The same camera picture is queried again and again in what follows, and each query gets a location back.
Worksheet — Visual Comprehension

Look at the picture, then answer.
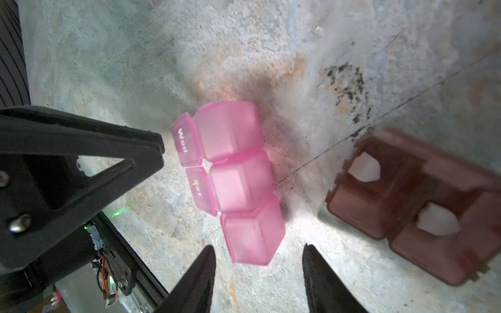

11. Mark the dark red two-compartment pillbox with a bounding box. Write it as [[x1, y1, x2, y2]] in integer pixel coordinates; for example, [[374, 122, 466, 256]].
[[326, 127, 500, 286]]

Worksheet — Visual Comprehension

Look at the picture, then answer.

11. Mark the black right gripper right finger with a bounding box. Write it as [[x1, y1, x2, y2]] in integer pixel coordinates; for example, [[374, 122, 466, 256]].
[[302, 244, 367, 312]]

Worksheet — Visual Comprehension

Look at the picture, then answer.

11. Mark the pink three-compartment pillbox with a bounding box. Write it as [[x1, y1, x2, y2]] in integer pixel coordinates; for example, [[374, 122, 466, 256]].
[[171, 101, 286, 266]]

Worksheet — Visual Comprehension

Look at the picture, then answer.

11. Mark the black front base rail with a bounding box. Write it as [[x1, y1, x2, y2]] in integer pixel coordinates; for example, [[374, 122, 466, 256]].
[[84, 213, 169, 312]]

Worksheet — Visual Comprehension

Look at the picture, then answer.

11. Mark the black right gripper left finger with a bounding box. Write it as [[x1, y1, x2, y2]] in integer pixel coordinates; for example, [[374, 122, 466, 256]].
[[155, 245, 217, 313]]

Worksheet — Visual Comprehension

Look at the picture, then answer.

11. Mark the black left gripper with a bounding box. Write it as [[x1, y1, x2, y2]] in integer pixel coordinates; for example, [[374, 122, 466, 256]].
[[1, 106, 164, 309]]

